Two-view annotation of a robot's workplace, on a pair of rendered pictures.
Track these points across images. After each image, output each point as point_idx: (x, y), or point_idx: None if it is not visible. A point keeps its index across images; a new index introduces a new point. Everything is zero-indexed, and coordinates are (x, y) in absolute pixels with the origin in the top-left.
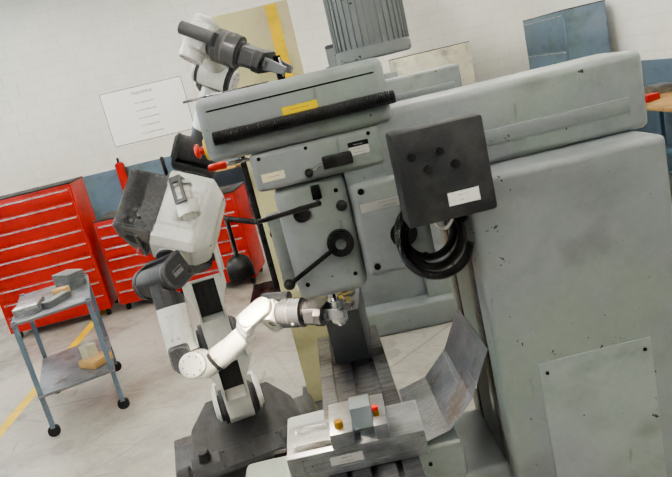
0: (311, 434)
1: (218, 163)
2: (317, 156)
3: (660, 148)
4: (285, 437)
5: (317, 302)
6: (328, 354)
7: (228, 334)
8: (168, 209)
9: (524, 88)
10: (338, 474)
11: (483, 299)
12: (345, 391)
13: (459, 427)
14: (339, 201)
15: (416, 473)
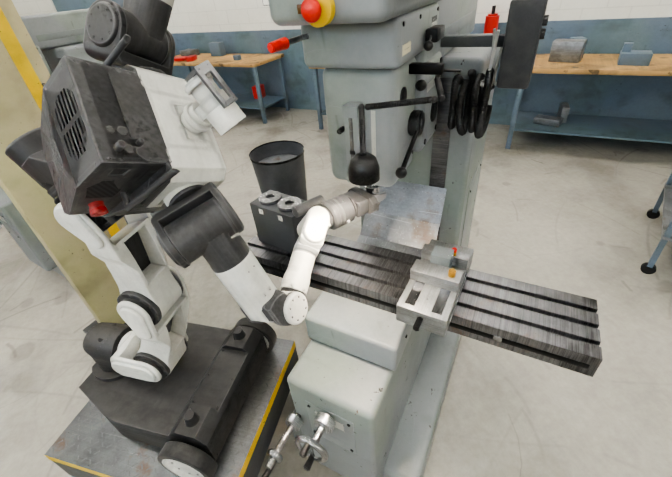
0: (422, 296)
1: (282, 40)
2: (422, 28)
3: None
4: (244, 346)
5: (356, 194)
6: (275, 254)
7: (173, 284)
8: (169, 125)
9: None
10: (455, 309)
11: (462, 151)
12: (346, 267)
13: None
14: (423, 80)
15: (487, 276)
